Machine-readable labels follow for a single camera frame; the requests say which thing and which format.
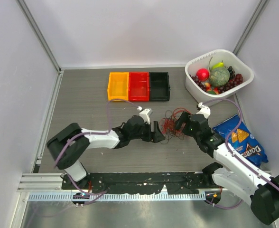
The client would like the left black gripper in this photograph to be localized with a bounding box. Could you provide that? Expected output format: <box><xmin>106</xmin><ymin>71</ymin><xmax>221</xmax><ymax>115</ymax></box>
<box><xmin>130</xmin><ymin>120</ymin><xmax>165</xmax><ymax>143</ymax></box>

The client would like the red brown cable pile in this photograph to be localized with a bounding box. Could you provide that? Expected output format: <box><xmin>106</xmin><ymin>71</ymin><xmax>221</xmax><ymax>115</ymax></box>
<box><xmin>158</xmin><ymin>108</ymin><xmax>192</xmax><ymax>145</ymax></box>

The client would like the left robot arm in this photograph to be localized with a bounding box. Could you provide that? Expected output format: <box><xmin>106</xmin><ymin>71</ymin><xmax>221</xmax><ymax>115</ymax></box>
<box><xmin>46</xmin><ymin>115</ymin><xmax>165</xmax><ymax>190</ymax></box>

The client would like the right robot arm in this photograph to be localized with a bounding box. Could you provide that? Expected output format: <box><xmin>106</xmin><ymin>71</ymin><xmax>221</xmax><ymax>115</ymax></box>
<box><xmin>175</xmin><ymin>112</ymin><xmax>279</xmax><ymax>225</ymax></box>

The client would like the small peach fruit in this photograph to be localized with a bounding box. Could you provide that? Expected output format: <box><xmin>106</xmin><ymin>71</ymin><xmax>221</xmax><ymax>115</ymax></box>
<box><xmin>204</xmin><ymin>83</ymin><xmax>219</xmax><ymax>95</ymax></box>

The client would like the red plastic bin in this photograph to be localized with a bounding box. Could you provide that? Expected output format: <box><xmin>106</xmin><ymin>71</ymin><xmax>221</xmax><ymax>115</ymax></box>
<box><xmin>128</xmin><ymin>72</ymin><xmax>149</xmax><ymax>102</ymax></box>

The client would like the black plastic bin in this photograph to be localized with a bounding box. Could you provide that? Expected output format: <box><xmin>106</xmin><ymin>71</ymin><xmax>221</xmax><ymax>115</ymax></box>
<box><xmin>149</xmin><ymin>72</ymin><xmax>170</xmax><ymax>101</ymax></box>

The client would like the red apple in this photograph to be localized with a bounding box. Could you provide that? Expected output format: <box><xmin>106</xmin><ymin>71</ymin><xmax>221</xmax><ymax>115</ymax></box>
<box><xmin>196</xmin><ymin>68</ymin><xmax>209</xmax><ymax>81</ymax></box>

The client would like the yellow plastic bin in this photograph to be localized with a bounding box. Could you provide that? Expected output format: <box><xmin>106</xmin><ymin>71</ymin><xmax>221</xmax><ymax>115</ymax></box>
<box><xmin>107</xmin><ymin>72</ymin><xmax>129</xmax><ymax>100</ymax></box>

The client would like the blue Doritos chip bag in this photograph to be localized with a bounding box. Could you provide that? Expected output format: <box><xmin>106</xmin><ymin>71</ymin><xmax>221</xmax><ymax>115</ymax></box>
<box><xmin>213</xmin><ymin>114</ymin><xmax>269</xmax><ymax>167</ymax></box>

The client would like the green melon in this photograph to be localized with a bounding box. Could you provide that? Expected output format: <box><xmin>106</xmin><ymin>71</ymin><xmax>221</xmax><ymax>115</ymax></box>
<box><xmin>209</xmin><ymin>67</ymin><xmax>230</xmax><ymax>87</ymax></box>

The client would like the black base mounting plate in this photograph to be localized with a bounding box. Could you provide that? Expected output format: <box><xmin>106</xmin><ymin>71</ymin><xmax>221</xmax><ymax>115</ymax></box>
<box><xmin>61</xmin><ymin>171</ymin><xmax>232</xmax><ymax>195</ymax></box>

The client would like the dark red grape bunch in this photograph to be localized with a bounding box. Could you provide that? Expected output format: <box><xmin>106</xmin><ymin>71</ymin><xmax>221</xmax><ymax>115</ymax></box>
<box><xmin>218</xmin><ymin>74</ymin><xmax>243</xmax><ymax>94</ymax></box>

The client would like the yellow-green pear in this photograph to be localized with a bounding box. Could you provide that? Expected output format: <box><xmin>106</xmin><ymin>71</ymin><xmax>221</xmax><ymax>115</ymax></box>
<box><xmin>211</xmin><ymin>61</ymin><xmax>224</xmax><ymax>70</ymax></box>

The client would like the white plastic basket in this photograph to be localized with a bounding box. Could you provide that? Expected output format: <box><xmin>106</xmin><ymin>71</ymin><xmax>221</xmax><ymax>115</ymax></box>
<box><xmin>185</xmin><ymin>49</ymin><xmax>254</xmax><ymax>103</ymax></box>

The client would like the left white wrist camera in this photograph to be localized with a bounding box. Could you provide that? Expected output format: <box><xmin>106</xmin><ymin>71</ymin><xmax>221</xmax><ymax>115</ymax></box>
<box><xmin>137</xmin><ymin>106</ymin><xmax>153</xmax><ymax>124</ymax></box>

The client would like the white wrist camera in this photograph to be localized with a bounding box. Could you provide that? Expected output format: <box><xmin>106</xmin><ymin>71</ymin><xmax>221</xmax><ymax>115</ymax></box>
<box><xmin>137</xmin><ymin>106</ymin><xmax>153</xmax><ymax>124</ymax></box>
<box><xmin>196</xmin><ymin>102</ymin><xmax>211</xmax><ymax>119</ymax></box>

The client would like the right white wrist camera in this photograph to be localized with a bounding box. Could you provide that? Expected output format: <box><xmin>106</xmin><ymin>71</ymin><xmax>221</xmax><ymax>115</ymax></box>
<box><xmin>196</xmin><ymin>102</ymin><xmax>211</xmax><ymax>119</ymax></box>

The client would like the white slotted cable duct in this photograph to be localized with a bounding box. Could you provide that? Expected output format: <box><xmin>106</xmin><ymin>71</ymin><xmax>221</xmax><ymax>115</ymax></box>
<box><xmin>28</xmin><ymin>192</ymin><xmax>206</xmax><ymax>202</ymax></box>

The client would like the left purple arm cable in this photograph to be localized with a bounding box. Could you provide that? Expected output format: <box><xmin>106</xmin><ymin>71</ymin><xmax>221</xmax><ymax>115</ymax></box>
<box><xmin>53</xmin><ymin>98</ymin><xmax>142</xmax><ymax>170</ymax></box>

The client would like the aluminium frame rail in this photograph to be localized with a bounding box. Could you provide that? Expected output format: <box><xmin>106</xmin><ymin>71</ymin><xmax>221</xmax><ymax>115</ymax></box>
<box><xmin>17</xmin><ymin>172</ymin><xmax>68</xmax><ymax>192</ymax></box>

